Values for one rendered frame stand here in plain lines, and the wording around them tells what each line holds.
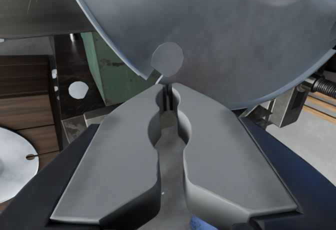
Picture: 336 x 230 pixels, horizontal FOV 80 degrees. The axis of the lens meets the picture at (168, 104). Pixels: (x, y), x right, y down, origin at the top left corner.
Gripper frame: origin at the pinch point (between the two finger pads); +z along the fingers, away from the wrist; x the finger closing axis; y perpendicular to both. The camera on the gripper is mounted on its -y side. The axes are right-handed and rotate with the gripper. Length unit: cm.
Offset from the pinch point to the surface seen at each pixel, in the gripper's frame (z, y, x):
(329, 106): 81, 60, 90
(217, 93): 3.3, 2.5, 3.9
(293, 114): 12.9, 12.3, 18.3
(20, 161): 29, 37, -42
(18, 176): 28, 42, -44
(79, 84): 11.4, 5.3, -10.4
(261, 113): 4.9, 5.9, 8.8
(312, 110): 85, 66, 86
